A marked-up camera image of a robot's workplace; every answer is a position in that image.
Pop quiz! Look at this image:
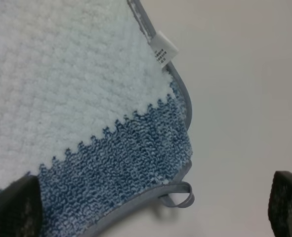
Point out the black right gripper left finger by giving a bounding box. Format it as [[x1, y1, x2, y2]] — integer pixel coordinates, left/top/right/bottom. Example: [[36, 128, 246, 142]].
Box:
[[0, 175, 42, 237]]

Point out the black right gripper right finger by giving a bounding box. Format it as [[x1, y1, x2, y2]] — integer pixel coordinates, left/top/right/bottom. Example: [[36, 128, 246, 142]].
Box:
[[268, 171, 292, 237]]

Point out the blue white striped towel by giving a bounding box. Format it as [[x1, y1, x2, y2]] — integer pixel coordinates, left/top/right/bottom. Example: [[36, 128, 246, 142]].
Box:
[[0, 0, 195, 237]]

